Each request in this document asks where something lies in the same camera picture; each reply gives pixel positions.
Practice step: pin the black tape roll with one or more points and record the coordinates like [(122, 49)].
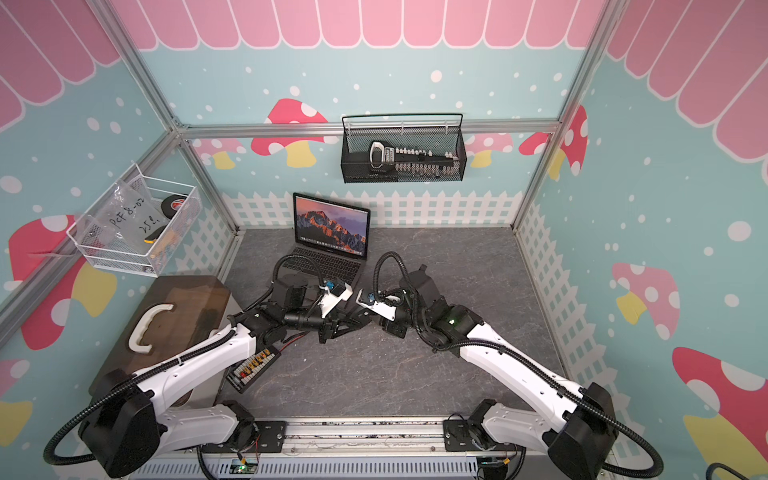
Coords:
[(172, 204)]

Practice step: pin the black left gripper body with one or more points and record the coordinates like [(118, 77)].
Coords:
[(302, 319)]

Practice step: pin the clear plastic bag with writing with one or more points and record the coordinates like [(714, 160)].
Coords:
[(130, 215)]

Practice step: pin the white wire wall basket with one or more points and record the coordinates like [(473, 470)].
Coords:
[(105, 251)]

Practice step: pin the black wire mesh basket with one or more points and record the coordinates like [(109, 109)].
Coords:
[(439, 132)]

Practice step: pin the black terminal strip board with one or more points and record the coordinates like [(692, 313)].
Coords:
[(244, 374)]

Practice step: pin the grey laptop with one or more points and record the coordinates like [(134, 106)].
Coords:
[(331, 239)]

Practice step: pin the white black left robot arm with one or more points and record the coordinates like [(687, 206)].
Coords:
[(131, 420)]

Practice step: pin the socket set in basket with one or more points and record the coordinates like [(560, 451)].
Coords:
[(410, 164)]

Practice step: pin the yellow black tool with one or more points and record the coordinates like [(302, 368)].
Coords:
[(155, 235)]

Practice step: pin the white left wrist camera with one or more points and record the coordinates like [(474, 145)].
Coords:
[(334, 295)]

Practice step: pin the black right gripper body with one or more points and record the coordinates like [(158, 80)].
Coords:
[(403, 318)]

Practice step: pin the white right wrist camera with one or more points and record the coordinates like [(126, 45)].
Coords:
[(368, 301)]

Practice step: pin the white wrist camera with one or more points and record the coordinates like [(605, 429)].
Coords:
[(334, 295), (368, 301)]

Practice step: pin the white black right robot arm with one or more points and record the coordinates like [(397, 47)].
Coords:
[(575, 426)]

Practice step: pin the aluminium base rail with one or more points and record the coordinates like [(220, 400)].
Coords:
[(357, 448)]

